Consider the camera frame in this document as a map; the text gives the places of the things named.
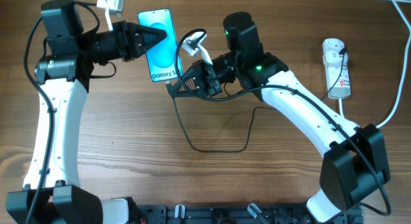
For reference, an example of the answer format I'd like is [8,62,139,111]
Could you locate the blue Galaxy smartphone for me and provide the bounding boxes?
[137,8,177,82]

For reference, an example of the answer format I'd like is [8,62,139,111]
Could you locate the black USB charging cable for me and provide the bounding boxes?
[165,44,349,154]

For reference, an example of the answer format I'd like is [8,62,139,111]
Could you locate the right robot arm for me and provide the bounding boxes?
[167,12,390,223]

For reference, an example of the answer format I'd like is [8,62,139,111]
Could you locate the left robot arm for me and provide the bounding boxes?
[6,0,167,223]

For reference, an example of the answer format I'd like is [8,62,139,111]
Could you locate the white USB charger plug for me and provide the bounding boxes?
[323,48,348,67]

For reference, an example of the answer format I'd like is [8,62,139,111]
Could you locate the white power strip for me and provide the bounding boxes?
[322,38,351,99]

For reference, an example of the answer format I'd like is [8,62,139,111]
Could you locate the black left camera cable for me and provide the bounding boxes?
[22,1,101,224]

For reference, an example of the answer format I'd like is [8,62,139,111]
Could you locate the black camera cable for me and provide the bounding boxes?
[173,28,392,217]
[22,1,101,224]

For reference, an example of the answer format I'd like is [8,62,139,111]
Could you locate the black right camera cable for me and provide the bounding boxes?
[173,28,392,217]

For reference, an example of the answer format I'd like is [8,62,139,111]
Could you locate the white power strip cord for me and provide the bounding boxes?
[338,0,411,129]

